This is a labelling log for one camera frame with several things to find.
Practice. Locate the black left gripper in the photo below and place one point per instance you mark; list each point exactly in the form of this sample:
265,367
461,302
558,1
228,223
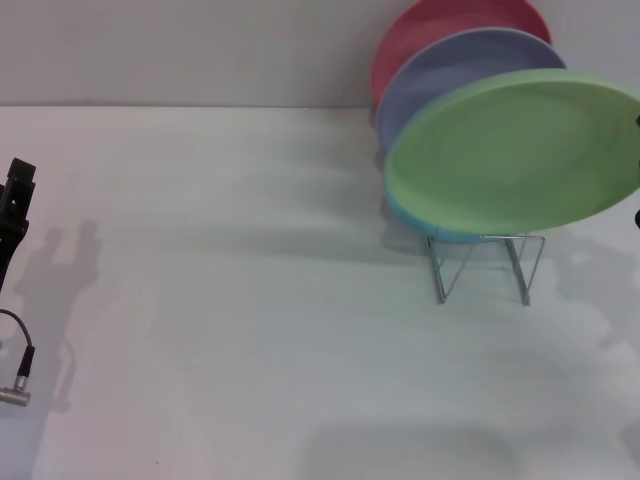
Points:
10,250

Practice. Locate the green plate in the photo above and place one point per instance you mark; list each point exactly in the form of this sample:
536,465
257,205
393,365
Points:
510,155

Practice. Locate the purple plate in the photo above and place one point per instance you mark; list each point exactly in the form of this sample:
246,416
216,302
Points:
435,80

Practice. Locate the blue plate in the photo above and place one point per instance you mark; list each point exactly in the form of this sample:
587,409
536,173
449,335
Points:
415,217

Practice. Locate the red plate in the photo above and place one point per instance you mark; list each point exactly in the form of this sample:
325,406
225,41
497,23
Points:
425,30

